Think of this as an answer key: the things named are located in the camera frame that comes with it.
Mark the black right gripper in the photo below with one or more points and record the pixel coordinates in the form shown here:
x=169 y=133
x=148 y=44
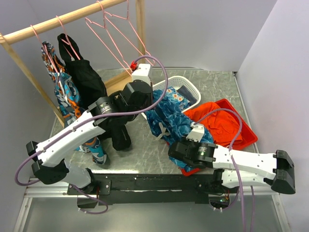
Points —
x=186 y=140

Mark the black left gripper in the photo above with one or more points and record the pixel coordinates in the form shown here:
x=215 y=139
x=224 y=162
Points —
x=150 y=101

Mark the blue shark print shorts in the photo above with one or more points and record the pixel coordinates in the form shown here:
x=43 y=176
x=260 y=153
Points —
x=167 y=122

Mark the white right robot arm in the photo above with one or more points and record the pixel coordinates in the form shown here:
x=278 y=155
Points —
x=239 y=168

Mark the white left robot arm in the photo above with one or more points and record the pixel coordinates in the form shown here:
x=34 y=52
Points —
x=104 y=115

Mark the blue floral shorts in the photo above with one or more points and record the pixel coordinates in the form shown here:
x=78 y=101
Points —
x=174 y=100

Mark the black sport shorts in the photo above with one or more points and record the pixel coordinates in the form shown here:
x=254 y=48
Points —
x=91 y=88

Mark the orange blue patterned shorts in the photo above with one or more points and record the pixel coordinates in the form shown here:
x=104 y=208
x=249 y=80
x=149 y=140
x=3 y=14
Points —
x=69 y=101

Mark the white perforated plastic basket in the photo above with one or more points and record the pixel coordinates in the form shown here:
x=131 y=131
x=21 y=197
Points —
x=178 y=81

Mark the dark navy folded garment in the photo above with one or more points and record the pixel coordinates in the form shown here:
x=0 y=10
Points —
x=187 y=94

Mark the red plastic tray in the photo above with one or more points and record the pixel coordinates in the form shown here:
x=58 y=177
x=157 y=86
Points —
x=247 y=136

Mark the wooden clothes rack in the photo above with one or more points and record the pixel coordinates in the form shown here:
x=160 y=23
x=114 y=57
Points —
x=112 y=84

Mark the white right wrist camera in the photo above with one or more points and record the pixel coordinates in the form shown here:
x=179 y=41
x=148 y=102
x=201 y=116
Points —
x=196 y=133

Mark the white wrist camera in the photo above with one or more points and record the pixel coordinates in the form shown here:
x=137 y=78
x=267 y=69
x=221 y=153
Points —
x=196 y=133
x=143 y=73

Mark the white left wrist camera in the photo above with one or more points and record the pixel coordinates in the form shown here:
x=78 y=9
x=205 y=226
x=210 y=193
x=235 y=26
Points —
x=143 y=73

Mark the pink wire hanger with black shorts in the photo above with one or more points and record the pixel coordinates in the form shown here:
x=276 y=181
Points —
x=68 y=38

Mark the empty pink wire hanger rear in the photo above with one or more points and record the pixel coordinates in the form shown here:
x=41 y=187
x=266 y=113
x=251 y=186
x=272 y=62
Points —
x=135 y=36

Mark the pink wire hanger far left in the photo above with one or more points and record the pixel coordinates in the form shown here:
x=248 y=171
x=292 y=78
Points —
x=45 y=49

